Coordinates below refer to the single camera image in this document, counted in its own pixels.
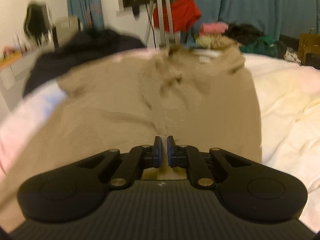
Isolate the tan khaki garment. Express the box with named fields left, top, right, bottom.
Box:
left=1, top=47, right=262, bottom=231

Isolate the beige clothes pile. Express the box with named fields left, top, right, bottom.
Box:
left=195, top=34, right=240, bottom=50

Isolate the black clothes pile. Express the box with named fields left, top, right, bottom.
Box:
left=225, top=23, right=264, bottom=38

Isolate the garment steamer stand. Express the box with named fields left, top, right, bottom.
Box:
left=132, top=0, right=177, bottom=49

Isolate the black jacket on bed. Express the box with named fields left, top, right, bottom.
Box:
left=22, top=28, right=145, bottom=98

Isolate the pink folded garment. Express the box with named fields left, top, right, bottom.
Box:
left=199, top=22, right=229, bottom=36

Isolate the green garment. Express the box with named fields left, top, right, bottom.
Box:
left=239, top=36, right=278, bottom=57

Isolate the red shirt on stand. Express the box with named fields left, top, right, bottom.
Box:
left=152, top=0, right=202, bottom=33

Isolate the grey chair back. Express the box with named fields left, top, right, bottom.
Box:
left=52, top=15, right=80, bottom=49

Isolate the white dresser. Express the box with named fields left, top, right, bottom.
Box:
left=1, top=48, right=46, bottom=120

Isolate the black sofa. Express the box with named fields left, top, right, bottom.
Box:
left=277, top=33, right=319, bottom=70

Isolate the blue curtain left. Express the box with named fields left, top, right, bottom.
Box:
left=67, top=0, right=104, bottom=29

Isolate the blue curtain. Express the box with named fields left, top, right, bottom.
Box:
left=191, top=0, right=319, bottom=39
left=67, top=0, right=104, bottom=29

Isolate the brown paper bag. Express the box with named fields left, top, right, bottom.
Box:
left=298, top=28, right=319, bottom=64

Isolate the blue curtain right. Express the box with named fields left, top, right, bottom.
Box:
left=191, top=0, right=319, bottom=39

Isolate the wavy frame mirror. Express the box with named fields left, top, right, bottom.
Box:
left=23, top=1, right=51, bottom=41

